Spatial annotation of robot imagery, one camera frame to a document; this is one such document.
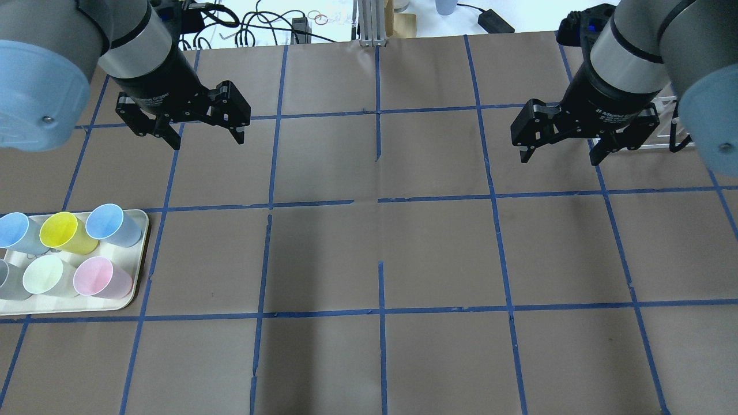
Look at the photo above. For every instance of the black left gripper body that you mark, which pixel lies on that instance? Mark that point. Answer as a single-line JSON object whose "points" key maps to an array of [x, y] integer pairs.
{"points": [[163, 82]]}

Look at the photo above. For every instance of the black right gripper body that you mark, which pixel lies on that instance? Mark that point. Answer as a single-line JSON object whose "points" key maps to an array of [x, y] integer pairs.
{"points": [[606, 98]]}

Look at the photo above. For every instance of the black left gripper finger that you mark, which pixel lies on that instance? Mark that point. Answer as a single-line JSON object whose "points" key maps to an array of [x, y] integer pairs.
{"points": [[231, 110], [162, 129]]}

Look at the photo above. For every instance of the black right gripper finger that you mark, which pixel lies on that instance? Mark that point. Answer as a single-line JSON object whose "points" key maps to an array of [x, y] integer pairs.
{"points": [[532, 128], [609, 141]]}

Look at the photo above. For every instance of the grey white plastic cup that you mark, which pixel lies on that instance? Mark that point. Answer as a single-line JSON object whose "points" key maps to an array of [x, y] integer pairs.
{"points": [[12, 287]]}

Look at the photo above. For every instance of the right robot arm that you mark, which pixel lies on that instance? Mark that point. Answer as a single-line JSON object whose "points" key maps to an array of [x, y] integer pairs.
{"points": [[631, 51]]}

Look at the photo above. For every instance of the blue plastic cup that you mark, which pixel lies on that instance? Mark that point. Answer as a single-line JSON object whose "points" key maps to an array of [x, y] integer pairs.
{"points": [[111, 224]]}

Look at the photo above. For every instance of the yellow plastic cup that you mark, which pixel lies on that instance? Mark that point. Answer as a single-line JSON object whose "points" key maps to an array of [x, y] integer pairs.
{"points": [[66, 232]]}

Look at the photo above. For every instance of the blue cup on side table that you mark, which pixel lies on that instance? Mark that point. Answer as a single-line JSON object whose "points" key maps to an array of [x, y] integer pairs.
{"points": [[445, 7]]}

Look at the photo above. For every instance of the pink plastic cup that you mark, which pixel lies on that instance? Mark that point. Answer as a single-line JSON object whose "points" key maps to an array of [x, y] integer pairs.
{"points": [[100, 277]]}

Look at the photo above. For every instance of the light blue cup far left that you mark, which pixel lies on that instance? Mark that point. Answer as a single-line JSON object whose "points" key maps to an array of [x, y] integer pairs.
{"points": [[21, 234]]}

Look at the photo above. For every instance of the pale green plastic cup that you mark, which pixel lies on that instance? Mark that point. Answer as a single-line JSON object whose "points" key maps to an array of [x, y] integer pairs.
{"points": [[50, 275]]}

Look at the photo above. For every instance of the black power adapter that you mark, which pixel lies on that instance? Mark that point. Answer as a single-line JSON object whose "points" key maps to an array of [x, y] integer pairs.
{"points": [[492, 23]]}

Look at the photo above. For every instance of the cream plastic tray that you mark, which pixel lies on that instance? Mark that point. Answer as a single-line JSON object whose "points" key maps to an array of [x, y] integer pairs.
{"points": [[130, 259]]}

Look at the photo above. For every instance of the wooden mug tree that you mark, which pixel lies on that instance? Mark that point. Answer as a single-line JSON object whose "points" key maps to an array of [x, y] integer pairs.
{"points": [[398, 23]]}

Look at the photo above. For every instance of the white wire cup rack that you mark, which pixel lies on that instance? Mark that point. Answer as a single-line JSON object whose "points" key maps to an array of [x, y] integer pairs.
{"points": [[659, 118]]}

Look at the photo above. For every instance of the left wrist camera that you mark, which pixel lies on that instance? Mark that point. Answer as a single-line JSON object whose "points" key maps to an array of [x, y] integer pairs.
{"points": [[184, 17]]}

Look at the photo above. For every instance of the aluminium frame post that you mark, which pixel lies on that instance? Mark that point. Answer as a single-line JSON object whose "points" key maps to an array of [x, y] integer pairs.
{"points": [[371, 28]]}

